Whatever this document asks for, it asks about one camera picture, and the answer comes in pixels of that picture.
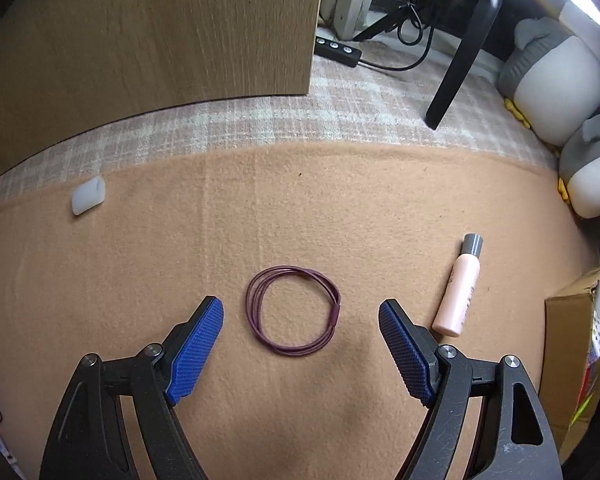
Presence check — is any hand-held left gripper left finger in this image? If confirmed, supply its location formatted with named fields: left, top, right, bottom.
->
left=39, top=296, right=225, bottom=480

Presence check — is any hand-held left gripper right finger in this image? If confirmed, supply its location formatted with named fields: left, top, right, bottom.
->
left=378, top=299, right=563, bottom=480

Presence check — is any dark red hair tie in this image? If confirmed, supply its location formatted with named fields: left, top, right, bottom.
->
left=246, top=265, right=342, bottom=358

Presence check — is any cardboard box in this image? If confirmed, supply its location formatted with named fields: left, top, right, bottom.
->
left=537, top=262, right=600, bottom=453

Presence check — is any pink bottle with grey cap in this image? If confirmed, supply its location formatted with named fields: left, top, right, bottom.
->
left=432, top=232, right=483, bottom=337

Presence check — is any tan blanket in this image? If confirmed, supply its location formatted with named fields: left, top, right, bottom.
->
left=0, top=142, right=600, bottom=480

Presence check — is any green bottle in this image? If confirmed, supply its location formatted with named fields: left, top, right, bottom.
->
left=572, top=392, right=597, bottom=422

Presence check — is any small white plastic piece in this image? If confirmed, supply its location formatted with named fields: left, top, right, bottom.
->
left=70, top=177, right=106, bottom=217

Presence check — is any patterned tissue pack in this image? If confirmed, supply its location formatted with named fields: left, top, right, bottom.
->
left=587, top=310, right=600, bottom=361

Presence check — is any small penguin plush toy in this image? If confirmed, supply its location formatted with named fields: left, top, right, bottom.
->
left=557, top=112, right=600, bottom=220

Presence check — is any large penguin plush toy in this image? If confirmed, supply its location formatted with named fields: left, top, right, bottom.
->
left=497, top=15, right=600, bottom=148

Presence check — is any black button controller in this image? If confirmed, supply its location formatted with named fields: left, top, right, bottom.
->
left=314, top=36, right=365, bottom=67

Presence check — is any wooden cabinet panel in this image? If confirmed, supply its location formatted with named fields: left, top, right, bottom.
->
left=0, top=0, right=327, bottom=191

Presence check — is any black cable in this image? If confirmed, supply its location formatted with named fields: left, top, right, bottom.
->
left=357, top=0, right=448, bottom=72

